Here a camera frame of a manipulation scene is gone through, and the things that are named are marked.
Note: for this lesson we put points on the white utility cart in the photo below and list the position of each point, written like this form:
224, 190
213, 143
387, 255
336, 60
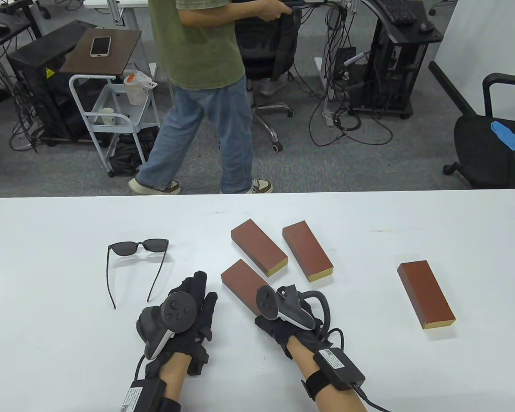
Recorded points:
80, 107

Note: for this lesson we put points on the grey tracking controller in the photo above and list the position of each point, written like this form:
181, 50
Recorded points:
178, 311
266, 300

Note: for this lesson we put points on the black keyboard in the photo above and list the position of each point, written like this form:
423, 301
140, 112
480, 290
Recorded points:
397, 12

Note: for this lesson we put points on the black computer tower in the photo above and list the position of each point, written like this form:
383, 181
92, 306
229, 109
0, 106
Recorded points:
386, 73

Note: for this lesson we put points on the white smartphone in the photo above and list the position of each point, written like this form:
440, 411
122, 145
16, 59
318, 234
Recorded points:
100, 46

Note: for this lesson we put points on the person's left hand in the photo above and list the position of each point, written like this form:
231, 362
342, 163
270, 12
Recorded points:
197, 292

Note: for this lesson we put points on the white partition board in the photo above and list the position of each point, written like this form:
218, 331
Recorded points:
489, 43

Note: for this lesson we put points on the brown side table top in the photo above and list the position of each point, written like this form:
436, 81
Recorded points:
120, 47

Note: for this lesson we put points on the black mesh office chair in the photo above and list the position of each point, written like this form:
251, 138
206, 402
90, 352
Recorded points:
270, 47

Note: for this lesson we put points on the person's right hand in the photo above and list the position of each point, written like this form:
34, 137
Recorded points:
283, 332

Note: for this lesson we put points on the black computer cart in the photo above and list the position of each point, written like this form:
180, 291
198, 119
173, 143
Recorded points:
412, 36

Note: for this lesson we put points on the black wrist battery pack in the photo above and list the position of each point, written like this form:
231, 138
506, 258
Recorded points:
339, 367
143, 397

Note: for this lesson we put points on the black equipment cabinet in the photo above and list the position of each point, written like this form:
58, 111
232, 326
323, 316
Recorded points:
38, 60

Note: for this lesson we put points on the person's right forearm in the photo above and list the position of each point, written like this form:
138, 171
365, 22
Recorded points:
334, 399

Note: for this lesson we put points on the white paper cup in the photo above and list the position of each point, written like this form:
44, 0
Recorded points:
107, 116

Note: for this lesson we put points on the black desk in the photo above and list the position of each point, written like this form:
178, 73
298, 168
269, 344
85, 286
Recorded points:
19, 26

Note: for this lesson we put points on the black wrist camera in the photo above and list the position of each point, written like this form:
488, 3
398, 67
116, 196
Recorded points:
198, 365

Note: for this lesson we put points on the white plastic bag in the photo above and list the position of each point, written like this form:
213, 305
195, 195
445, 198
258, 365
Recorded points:
135, 90

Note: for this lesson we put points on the person's left forearm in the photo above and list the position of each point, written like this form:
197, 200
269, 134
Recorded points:
176, 377

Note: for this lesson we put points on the brown sliding storage box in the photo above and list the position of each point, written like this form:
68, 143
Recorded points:
425, 292
240, 279
307, 251
257, 244

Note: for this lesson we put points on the black sunglasses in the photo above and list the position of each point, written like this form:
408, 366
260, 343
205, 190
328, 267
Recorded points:
124, 248

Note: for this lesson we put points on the black bag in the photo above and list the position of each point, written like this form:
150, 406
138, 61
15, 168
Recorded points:
126, 156

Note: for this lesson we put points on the black armchair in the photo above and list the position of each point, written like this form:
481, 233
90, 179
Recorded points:
480, 146

